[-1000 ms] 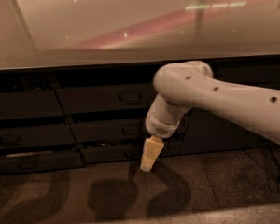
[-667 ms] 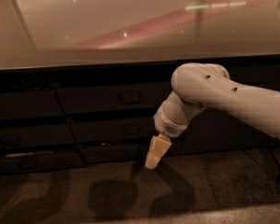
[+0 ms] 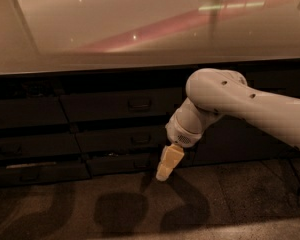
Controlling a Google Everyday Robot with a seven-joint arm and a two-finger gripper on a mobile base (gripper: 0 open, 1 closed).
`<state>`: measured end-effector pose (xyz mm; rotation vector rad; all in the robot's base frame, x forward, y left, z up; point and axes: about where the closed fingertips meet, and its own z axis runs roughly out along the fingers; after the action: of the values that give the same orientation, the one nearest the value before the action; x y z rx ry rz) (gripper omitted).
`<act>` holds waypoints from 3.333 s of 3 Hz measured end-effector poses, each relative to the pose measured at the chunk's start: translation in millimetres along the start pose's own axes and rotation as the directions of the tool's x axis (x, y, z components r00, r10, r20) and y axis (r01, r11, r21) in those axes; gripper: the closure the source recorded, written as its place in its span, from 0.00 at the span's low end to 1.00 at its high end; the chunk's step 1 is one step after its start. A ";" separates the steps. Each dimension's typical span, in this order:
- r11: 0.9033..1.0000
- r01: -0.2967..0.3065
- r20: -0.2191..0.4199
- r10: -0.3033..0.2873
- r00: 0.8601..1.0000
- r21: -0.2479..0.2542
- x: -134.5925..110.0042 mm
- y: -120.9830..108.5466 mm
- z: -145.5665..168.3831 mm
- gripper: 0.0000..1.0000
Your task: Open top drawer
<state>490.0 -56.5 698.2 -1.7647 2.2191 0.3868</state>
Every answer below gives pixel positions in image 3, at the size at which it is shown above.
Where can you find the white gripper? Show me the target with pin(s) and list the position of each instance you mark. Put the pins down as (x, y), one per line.
(179, 134)

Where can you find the dark drawer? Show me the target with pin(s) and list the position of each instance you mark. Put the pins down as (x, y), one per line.
(38, 146)
(114, 105)
(30, 112)
(123, 163)
(43, 174)
(121, 139)

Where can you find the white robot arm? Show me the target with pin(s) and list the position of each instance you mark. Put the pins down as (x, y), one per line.
(214, 93)

